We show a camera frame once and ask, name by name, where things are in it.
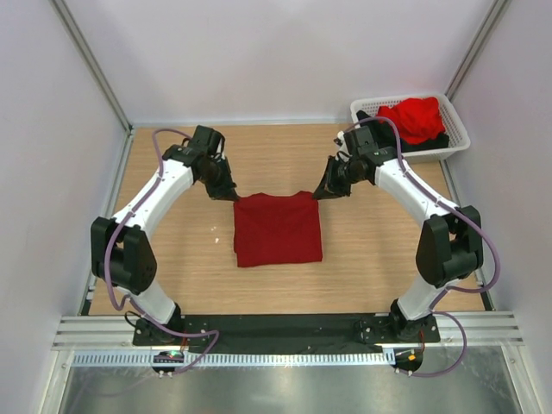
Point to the aluminium corner post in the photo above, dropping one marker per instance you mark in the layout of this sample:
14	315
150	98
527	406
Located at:
483	34
75	33

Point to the left aluminium corner post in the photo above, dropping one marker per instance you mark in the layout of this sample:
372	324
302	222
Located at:
75	33

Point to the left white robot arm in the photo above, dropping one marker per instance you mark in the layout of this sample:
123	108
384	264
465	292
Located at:
121	253

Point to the bright red shirt in basket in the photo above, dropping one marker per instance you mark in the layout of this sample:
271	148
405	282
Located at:
418	120

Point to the white plastic basket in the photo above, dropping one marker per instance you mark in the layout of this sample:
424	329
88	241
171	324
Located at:
458	139

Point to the right aluminium corner post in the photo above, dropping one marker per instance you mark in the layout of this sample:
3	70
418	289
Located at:
483	34

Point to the aluminium front frame rail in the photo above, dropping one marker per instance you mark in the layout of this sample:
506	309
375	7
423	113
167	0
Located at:
482	328

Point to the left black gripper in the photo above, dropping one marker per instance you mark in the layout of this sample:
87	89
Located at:
226	191

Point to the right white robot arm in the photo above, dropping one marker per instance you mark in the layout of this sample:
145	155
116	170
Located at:
450	247

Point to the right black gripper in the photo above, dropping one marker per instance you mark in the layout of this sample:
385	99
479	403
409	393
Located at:
329	187

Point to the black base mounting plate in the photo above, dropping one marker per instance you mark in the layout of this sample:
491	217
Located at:
308	333

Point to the black shirt in basket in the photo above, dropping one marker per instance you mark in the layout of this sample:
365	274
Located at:
384	136

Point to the white slotted cable duct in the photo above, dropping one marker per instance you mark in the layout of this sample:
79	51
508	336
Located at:
172	358

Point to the dark red t-shirt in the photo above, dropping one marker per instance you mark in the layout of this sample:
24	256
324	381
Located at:
275	230

